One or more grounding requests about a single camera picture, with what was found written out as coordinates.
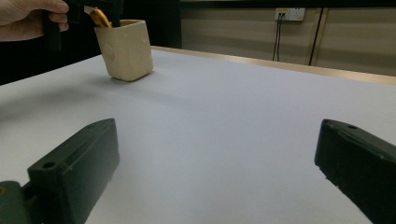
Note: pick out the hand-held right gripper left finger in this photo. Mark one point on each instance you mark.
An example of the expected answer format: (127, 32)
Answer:
(77, 168)

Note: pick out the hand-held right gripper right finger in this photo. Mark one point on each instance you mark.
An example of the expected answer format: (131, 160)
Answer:
(361, 168)

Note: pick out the small slim makeup brush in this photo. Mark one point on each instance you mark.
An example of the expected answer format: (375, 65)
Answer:
(101, 18)

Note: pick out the beige square cup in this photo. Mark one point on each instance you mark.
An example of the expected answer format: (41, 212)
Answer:
(127, 53)

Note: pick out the white table mat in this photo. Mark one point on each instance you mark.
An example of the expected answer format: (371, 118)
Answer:
(218, 124)

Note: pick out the black horizontal bar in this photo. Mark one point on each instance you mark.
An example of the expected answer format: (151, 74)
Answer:
(280, 3)

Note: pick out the white wall socket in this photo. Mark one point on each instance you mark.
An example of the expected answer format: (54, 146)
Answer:
(292, 14)

